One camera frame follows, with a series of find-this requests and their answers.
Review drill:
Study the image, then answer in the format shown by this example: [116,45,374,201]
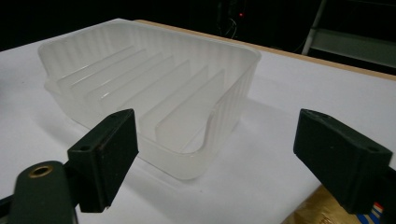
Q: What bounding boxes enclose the gold snack packet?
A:
[280,185,384,224]

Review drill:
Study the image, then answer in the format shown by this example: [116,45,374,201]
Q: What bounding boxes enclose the dark cables with red light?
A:
[216,0,250,40]

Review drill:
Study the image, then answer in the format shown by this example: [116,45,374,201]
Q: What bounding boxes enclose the metal stand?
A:
[301,0,396,69]

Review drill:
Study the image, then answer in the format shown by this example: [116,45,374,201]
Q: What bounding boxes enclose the translucent plastic divided bin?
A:
[37,20,262,181]

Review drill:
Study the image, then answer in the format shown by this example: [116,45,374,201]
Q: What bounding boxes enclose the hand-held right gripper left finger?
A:
[66,108,140,214]

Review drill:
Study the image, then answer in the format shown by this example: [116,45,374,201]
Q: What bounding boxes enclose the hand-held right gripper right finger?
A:
[292,108,394,216]

